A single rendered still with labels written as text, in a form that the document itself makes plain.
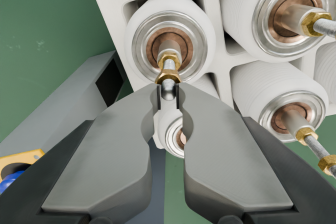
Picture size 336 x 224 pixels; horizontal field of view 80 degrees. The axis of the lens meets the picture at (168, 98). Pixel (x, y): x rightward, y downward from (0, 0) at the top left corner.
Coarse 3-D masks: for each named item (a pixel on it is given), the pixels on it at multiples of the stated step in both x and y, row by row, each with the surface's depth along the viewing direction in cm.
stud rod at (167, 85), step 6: (168, 60) 17; (168, 66) 15; (174, 66) 16; (162, 84) 13; (168, 84) 13; (174, 84) 13; (162, 90) 13; (168, 90) 12; (174, 90) 13; (162, 96) 13; (168, 96) 13; (174, 96) 13
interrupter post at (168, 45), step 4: (168, 40) 19; (172, 40) 20; (160, 44) 20; (164, 44) 19; (168, 44) 18; (172, 44) 18; (176, 44) 19; (160, 48) 18; (164, 48) 18; (168, 48) 17; (172, 48) 17; (176, 48) 18; (160, 52) 17; (176, 52) 17; (180, 52) 19; (160, 56) 18; (180, 56) 18; (180, 60) 18
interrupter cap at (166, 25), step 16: (160, 16) 18; (176, 16) 18; (144, 32) 19; (160, 32) 19; (176, 32) 19; (192, 32) 19; (144, 48) 20; (192, 48) 20; (144, 64) 21; (192, 64) 21
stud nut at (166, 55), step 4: (164, 52) 17; (168, 52) 17; (172, 52) 17; (164, 56) 17; (168, 56) 17; (172, 56) 17; (176, 56) 17; (160, 60) 17; (164, 60) 17; (176, 60) 17; (160, 64) 17; (176, 64) 17; (180, 64) 17; (160, 68) 17; (176, 68) 17
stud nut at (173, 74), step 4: (160, 72) 14; (164, 72) 13; (168, 72) 13; (172, 72) 14; (176, 72) 14; (160, 76) 13; (164, 76) 13; (168, 76) 13; (172, 76) 13; (176, 76) 13; (156, 80) 14; (160, 80) 14; (176, 80) 14; (180, 80) 14; (160, 84) 14
